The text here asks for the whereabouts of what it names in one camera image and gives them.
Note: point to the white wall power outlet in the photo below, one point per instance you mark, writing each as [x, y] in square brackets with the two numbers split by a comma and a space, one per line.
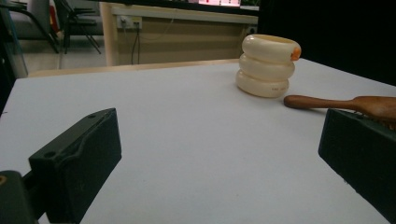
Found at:
[129, 21]

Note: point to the brown wooden hairbrush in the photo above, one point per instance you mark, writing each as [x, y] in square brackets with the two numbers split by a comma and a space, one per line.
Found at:
[311, 102]

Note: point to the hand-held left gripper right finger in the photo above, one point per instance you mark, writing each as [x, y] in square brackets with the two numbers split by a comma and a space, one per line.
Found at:
[361, 155]

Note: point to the cream ringed holder cup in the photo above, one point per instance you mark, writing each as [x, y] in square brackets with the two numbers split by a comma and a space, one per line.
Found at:
[264, 71]

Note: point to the monitor screen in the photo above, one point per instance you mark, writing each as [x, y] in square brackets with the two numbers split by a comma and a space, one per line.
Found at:
[218, 2]

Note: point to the black folding chair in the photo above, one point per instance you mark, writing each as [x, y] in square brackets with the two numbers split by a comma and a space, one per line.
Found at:
[77, 21]

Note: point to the grey chair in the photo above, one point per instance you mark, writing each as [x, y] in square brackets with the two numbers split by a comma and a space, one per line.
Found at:
[34, 15]

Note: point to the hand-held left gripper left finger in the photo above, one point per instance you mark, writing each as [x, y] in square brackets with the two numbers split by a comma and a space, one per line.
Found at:
[81, 161]

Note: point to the black curtain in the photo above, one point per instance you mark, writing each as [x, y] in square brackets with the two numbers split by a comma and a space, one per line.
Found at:
[336, 31]

